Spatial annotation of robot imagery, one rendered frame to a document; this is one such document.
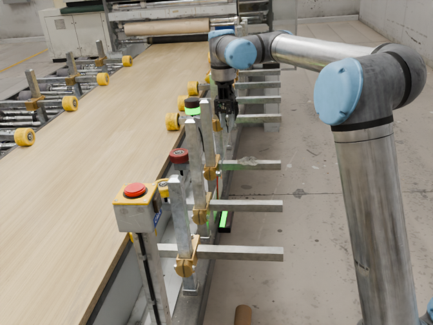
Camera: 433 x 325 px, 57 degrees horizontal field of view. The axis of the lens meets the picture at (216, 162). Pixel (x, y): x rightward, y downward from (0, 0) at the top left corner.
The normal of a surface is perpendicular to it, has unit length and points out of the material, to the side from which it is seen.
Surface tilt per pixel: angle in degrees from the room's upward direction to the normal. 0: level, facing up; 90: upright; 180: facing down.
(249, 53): 90
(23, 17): 90
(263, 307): 0
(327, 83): 83
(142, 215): 90
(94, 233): 0
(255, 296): 0
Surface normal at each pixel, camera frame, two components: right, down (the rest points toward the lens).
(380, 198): -0.06, 0.16
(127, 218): -0.14, 0.47
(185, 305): -0.07, -0.88
